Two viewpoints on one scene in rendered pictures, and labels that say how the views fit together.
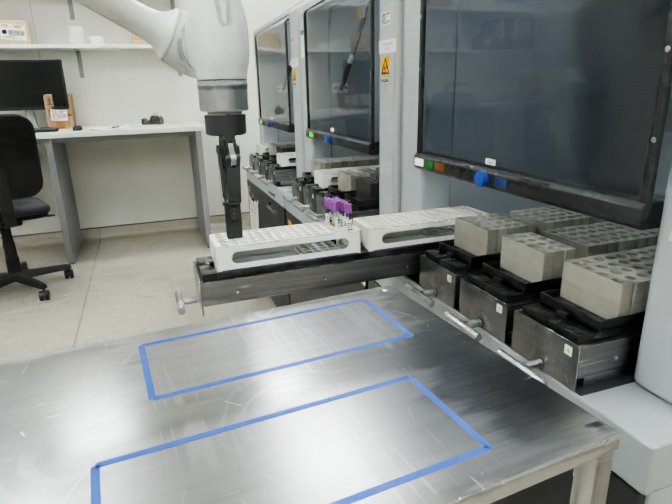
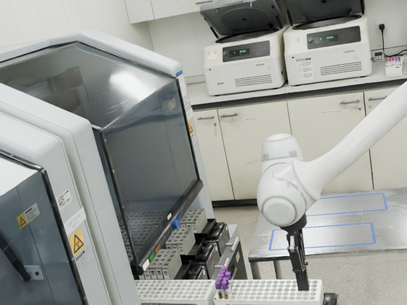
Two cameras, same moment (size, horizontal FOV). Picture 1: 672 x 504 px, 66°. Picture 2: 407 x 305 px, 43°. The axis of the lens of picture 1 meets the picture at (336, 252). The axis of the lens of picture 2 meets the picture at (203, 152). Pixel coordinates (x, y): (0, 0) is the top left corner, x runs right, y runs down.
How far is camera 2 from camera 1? 2.29 m
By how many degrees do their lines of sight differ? 126
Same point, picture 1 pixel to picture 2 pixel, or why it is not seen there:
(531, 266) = (191, 238)
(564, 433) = not seen: hidden behind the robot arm
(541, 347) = (224, 239)
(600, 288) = (202, 216)
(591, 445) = not seen: hidden behind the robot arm
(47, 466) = (399, 210)
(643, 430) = (231, 227)
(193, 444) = (361, 210)
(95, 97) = not seen: outside the picture
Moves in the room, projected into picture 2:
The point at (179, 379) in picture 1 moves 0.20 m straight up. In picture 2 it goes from (361, 227) to (355, 173)
